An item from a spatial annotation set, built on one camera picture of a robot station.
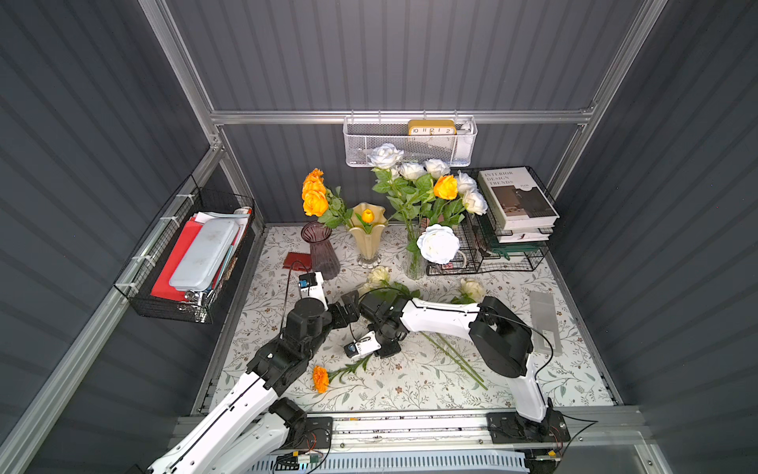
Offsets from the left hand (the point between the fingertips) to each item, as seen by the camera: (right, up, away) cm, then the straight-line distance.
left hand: (343, 296), depth 73 cm
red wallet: (-21, +7, +32) cm, 39 cm away
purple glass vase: (-10, +9, +23) cm, 27 cm away
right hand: (+9, -16, +16) cm, 24 cm away
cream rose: (+7, +3, +26) cm, 27 cm away
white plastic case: (-32, +9, -6) cm, 34 cm away
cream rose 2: (+39, -2, +23) cm, 45 cm away
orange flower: (-7, -23, +5) cm, 24 cm away
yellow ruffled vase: (+5, +13, +23) cm, 27 cm away
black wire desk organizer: (+47, +12, +38) cm, 62 cm away
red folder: (-41, +3, -7) cm, 41 cm away
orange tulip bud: (+5, +20, +5) cm, 21 cm away
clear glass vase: (+21, +6, +26) cm, 34 cm away
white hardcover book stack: (+53, +25, +18) cm, 62 cm away
